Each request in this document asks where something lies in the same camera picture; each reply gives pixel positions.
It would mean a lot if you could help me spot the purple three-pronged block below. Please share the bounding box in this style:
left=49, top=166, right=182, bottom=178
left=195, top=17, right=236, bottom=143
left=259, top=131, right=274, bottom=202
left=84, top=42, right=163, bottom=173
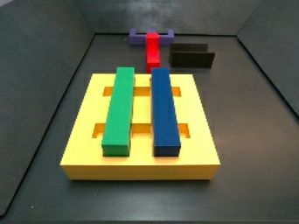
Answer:
left=128, top=28, right=174, bottom=46

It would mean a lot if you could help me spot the yellow slotted board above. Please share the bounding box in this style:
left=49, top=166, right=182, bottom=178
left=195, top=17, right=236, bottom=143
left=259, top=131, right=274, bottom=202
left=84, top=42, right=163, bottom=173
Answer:
left=60, top=73, right=220, bottom=180

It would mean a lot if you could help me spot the blue long bar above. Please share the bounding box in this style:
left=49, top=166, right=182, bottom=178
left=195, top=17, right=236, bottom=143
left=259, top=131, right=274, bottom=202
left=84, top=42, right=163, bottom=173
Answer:
left=151, top=68, right=182, bottom=157

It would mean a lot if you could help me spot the green long bar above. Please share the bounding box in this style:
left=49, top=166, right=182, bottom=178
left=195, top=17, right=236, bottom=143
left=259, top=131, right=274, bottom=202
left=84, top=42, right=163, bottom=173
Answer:
left=101, top=67, right=135, bottom=157

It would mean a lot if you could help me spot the red block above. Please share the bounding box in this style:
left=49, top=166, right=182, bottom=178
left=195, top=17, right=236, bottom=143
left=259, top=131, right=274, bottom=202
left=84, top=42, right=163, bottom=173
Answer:
left=146, top=32, right=160, bottom=73

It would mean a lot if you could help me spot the black bracket fixture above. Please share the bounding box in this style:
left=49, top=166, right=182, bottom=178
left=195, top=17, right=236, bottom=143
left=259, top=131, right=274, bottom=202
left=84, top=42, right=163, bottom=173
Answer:
left=170, top=44, right=215, bottom=68

